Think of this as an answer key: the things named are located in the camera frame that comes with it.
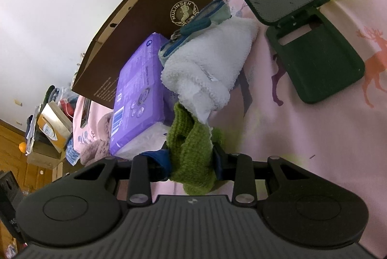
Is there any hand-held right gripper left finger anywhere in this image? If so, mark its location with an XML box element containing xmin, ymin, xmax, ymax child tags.
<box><xmin>73</xmin><ymin>150</ymin><xmax>171</xmax><ymax>207</ymax></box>

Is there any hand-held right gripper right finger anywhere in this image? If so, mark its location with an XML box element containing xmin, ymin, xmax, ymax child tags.
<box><xmin>213</xmin><ymin>142</ymin><xmax>310</xmax><ymax>207</ymax></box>

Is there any green knitted cloth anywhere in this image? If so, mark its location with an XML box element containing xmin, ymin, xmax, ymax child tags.
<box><xmin>166</xmin><ymin>103</ymin><xmax>224</xmax><ymax>196</ymax></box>

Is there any brown cardboard box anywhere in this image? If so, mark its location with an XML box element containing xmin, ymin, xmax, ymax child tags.
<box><xmin>72</xmin><ymin>0</ymin><xmax>215</xmax><ymax>110</ymax></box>

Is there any sage green fabric pouch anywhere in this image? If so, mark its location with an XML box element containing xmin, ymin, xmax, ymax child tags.
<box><xmin>159</xmin><ymin>0</ymin><xmax>232</xmax><ymax>61</ymax></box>

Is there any pink plush toy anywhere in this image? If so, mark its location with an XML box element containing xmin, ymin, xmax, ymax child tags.
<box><xmin>79</xmin><ymin>112</ymin><xmax>114</xmax><ymax>166</ymax></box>

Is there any purple tissue pack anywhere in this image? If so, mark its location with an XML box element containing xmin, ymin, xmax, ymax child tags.
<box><xmin>108</xmin><ymin>32</ymin><xmax>176</xmax><ymax>161</ymax></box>

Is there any white fluffy towel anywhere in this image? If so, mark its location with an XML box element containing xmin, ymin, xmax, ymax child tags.
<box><xmin>160</xmin><ymin>18</ymin><xmax>259</xmax><ymax>123</ymax></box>

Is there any gold tissue box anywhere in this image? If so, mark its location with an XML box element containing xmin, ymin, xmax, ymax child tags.
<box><xmin>36</xmin><ymin>102</ymin><xmax>73</xmax><ymax>154</ymax></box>

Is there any plain cardboard box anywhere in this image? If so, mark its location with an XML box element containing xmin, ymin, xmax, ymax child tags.
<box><xmin>27</xmin><ymin>132</ymin><xmax>65</xmax><ymax>169</ymax></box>

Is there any wooden cabinet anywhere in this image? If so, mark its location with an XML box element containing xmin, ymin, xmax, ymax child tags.
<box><xmin>0</xmin><ymin>120</ymin><xmax>64</xmax><ymax>196</ymax></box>

